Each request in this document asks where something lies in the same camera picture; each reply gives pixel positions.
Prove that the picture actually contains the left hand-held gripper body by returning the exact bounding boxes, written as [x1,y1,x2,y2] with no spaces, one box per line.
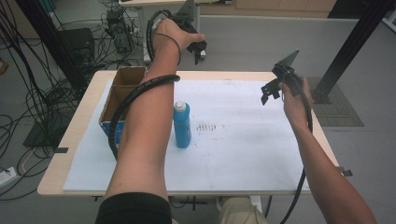
[169,0,201,35]

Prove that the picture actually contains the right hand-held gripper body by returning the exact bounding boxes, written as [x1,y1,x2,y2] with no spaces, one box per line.
[271,49,307,97]

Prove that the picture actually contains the blue bottle with white cap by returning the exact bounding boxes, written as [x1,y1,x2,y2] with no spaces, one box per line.
[172,100,192,149]

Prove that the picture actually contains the blue cardboard box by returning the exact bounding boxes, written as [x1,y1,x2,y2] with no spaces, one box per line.
[98,65,148,150]

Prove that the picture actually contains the person's left hand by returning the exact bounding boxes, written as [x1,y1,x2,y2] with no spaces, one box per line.
[152,18,207,58]

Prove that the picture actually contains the person's right hand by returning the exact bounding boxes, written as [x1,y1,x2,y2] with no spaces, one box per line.
[278,77,314,132]

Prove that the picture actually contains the white-legged background table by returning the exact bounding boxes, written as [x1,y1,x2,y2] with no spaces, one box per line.
[118,0,233,64]

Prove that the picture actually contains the white table mat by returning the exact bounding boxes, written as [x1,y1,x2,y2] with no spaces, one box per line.
[62,78,312,192]

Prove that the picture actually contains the dark grey floor mat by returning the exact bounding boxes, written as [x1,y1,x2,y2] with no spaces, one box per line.
[306,77,365,128]

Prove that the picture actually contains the wooden cabinet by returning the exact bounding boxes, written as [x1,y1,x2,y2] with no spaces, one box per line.
[199,0,339,19]

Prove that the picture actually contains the grey clip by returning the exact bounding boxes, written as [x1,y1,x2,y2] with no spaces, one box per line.
[337,166,354,177]

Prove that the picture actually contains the black box on floor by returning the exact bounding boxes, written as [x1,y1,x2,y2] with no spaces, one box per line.
[58,27,96,64]

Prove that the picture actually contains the person's beige shorts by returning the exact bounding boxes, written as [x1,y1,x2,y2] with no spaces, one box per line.
[218,196,269,224]

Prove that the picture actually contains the light wooden table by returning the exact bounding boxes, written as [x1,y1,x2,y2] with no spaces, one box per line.
[36,69,340,213]

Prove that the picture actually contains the person's black sleeve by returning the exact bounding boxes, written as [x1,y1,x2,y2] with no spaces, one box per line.
[94,191,173,224]

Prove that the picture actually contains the white power strip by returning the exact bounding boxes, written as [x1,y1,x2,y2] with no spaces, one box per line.
[0,166,17,189]

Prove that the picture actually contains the thin black wrist cord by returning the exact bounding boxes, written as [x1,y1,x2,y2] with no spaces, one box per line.
[154,32,182,66]

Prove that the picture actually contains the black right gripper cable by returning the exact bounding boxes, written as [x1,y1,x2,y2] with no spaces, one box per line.
[279,69,315,224]

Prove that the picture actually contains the black metal frame post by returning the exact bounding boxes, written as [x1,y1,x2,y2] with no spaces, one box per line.
[311,0,396,105]

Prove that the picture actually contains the black slanted stand post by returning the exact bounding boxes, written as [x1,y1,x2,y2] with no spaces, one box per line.
[15,0,90,92]

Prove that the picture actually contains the tangle of black floor cables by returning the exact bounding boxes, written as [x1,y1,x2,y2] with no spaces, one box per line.
[0,0,149,202]

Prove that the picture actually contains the black stand base plate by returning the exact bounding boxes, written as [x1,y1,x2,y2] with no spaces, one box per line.
[22,118,64,149]

